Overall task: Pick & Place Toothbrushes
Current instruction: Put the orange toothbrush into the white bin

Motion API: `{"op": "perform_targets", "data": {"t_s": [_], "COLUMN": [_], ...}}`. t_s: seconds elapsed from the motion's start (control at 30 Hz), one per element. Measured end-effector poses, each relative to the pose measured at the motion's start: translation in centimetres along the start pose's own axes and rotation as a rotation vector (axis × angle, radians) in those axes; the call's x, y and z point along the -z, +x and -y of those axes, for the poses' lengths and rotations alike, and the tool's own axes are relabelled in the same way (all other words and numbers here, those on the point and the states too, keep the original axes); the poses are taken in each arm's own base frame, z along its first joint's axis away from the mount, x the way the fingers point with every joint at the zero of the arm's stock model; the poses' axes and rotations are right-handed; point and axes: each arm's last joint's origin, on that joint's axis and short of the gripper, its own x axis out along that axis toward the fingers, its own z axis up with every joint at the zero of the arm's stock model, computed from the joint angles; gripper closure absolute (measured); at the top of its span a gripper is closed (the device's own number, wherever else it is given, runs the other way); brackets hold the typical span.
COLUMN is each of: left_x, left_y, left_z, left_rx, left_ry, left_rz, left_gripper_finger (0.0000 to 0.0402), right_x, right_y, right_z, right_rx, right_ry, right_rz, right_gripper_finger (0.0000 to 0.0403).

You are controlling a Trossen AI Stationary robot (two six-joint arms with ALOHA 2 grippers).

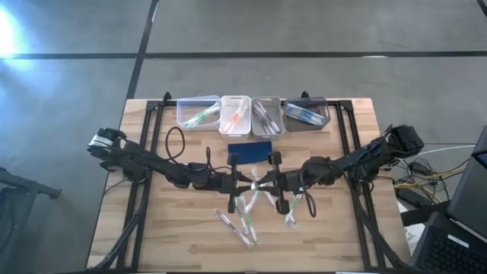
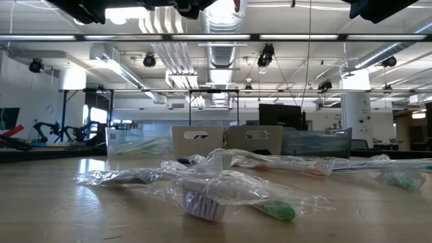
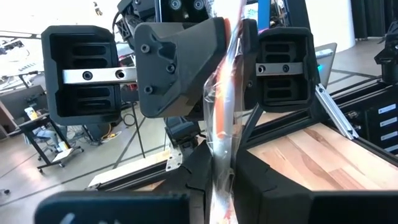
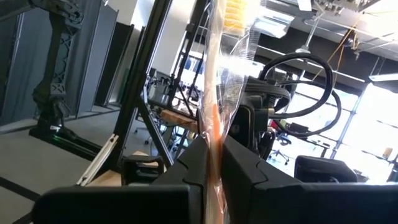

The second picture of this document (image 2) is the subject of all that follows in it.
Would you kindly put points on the green toothbrush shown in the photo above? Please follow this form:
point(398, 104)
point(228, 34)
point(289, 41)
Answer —
point(148, 145)
point(135, 148)
point(280, 211)
point(405, 182)

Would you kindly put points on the purple toothbrush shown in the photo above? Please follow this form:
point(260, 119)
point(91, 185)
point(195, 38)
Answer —
point(173, 165)
point(202, 206)

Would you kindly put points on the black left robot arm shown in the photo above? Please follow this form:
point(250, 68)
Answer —
point(84, 10)

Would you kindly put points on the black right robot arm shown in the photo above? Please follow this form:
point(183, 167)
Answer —
point(378, 10)

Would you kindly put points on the black ceiling spotlight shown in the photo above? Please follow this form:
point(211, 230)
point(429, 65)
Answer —
point(324, 85)
point(248, 87)
point(35, 65)
point(389, 61)
point(149, 60)

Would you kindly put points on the white plastic bin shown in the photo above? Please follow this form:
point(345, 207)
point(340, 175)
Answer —
point(216, 141)

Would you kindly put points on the clear plastic bin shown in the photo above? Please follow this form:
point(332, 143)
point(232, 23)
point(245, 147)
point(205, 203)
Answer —
point(135, 135)

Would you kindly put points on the black monitor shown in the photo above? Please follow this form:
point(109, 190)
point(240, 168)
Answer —
point(280, 116)

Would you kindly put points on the light grey plastic bin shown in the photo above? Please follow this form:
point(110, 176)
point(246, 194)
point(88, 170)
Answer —
point(236, 143)

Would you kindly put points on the dark grey plastic bin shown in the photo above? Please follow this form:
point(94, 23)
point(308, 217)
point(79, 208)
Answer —
point(314, 145)

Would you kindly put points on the white column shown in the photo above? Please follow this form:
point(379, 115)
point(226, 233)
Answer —
point(356, 111)

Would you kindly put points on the dark background desk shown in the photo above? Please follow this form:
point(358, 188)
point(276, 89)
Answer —
point(33, 153)

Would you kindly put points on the red flat object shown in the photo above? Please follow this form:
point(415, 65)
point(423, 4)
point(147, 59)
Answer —
point(11, 130)

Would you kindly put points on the grey office chair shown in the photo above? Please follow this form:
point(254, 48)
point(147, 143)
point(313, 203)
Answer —
point(359, 144)

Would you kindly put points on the black overhead camera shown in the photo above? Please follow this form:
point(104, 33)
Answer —
point(266, 54)

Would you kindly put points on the black background rig frame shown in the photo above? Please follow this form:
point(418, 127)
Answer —
point(64, 111)
point(238, 108)

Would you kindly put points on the slim silver ceiling duct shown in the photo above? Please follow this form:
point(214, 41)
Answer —
point(388, 50)

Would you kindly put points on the dark wall screen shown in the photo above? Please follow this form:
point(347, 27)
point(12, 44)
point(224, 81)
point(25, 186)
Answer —
point(8, 118)

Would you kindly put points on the glowing wall lamp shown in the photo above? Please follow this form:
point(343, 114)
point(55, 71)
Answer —
point(418, 115)

